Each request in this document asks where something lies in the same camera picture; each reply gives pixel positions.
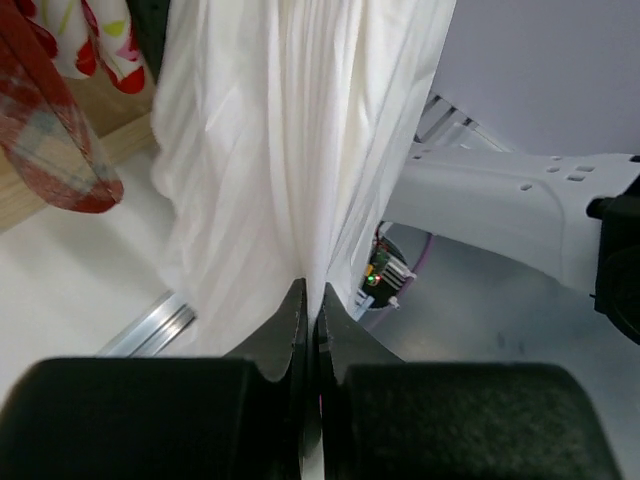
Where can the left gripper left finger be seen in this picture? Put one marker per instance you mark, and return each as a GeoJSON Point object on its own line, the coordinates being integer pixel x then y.
{"type": "Point", "coordinates": [235, 417]}

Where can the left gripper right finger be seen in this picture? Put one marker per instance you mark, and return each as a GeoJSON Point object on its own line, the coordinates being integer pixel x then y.
{"type": "Point", "coordinates": [386, 418]}

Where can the white pleated skirt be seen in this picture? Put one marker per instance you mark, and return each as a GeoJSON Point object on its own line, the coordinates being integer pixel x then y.
{"type": "Point", "coordinates": [283, 127]}

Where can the dark grey dotted skirt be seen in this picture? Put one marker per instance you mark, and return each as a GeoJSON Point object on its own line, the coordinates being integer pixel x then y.
{"type": "Point", "coordinates": [150, 18]}

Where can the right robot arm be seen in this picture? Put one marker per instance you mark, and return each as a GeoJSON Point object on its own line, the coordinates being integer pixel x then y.
{"type": "Point", "coordinates": [575, 219]}

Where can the red plaid skirt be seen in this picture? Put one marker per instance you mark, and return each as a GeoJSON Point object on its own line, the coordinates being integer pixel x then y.
{"type": "Point", "coordinates": [45, 135]}

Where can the white red floral skirt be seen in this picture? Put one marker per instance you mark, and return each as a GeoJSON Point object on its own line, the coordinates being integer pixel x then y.
{"type": "Point", "coordinates": [82, 36]}

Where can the small circuit board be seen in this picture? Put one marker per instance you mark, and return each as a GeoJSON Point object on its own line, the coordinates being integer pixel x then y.
{"type": "Point", "coordinates": [386, 274]}

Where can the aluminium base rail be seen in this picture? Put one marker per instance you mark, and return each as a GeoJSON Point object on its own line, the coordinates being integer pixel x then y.
{"type": "Point", "coordinates": [153, 331]}

